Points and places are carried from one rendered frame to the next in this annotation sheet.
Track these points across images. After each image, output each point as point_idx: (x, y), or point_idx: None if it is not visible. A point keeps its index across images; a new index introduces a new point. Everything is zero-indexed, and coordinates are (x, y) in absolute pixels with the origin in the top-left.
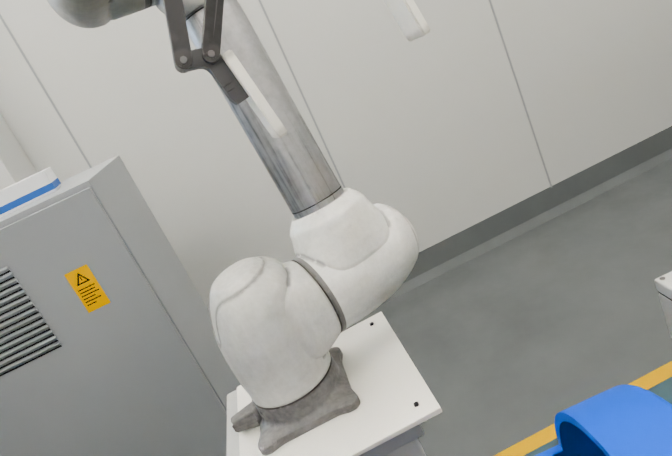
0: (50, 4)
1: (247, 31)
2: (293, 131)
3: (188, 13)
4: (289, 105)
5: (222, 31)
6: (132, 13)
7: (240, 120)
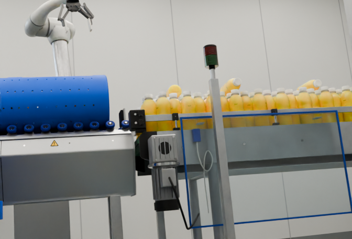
0: (25, 25)
1: (66, 49)
2: (67, 74)
3: (54, 40)
4: (69, 68)
5: (61, 46)
6: (41, 36)
7: (55, 67)
